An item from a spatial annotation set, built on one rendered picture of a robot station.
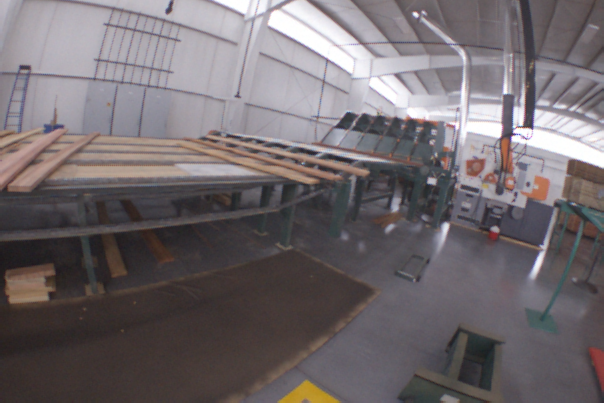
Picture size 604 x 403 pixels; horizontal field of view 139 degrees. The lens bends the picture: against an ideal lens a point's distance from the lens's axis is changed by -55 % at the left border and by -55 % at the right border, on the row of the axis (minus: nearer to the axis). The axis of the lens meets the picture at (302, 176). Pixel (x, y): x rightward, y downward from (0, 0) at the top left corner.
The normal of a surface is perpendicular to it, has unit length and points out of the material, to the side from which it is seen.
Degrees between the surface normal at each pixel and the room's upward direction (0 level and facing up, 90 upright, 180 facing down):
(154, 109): 90
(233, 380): 0
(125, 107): 90
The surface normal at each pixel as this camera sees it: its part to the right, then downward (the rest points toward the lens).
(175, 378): 0.16, -0.97
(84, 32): 0.74, 0.18
